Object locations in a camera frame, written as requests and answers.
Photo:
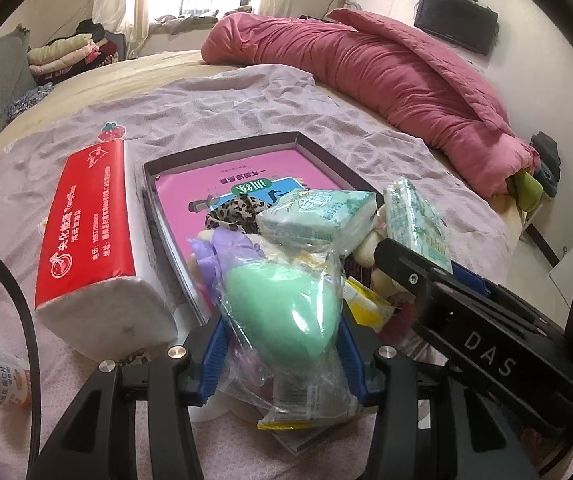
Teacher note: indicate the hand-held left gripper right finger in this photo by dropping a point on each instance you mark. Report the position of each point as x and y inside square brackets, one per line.
[354, 360]

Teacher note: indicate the yellow snack packet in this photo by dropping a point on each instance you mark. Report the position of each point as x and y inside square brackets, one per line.
[371, 310]

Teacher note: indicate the green cloth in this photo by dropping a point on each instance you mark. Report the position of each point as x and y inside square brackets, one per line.
[524, 192]

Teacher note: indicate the pink quilt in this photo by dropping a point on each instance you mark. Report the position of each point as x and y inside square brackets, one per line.
[391, 75]

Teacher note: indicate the blue patterned cloth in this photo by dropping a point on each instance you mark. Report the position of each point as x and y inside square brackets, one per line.
[29, 102]

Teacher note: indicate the clothes on window sill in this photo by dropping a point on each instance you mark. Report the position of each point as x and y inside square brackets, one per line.
[191, 20]

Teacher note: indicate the bed with beige sheet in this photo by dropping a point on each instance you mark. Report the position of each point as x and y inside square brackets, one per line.
[141, 65]

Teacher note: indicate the black wall television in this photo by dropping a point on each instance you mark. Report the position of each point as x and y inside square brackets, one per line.
[456, 20]

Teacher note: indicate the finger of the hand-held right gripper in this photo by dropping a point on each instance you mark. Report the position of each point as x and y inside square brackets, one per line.
[466, 330]
[471, 275]

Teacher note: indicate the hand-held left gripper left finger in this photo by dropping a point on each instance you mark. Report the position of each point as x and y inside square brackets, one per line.
[214, 360]

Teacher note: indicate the beige teddy bear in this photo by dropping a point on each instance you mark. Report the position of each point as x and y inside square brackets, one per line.
[369, 255]

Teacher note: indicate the small green tissue pack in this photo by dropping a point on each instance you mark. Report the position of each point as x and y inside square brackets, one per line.
[416, 220]
[316, 215]

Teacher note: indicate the leopard print scrunchie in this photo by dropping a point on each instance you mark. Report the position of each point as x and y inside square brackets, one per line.
[239, 212]

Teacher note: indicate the red tissue pack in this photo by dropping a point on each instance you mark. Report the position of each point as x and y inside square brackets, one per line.
[91, 230]

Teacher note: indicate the green sponge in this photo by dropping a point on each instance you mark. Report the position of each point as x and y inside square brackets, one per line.
[276, 310]

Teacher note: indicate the stack of folded clothes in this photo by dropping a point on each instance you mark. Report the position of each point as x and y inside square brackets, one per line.
[61, 52]

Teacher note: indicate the dark blue garment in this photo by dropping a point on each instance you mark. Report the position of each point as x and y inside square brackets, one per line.
[546, 160]

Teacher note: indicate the pink book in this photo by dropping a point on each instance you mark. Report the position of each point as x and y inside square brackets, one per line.
[206, 180]

